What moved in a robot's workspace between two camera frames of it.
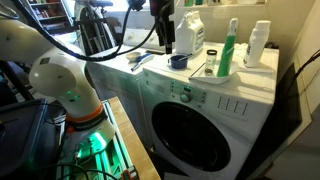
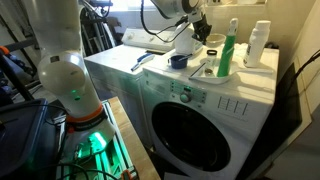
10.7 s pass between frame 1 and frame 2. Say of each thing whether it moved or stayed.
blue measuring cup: stayed
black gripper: moved
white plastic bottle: stayed
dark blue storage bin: stayed
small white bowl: moved
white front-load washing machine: stayed
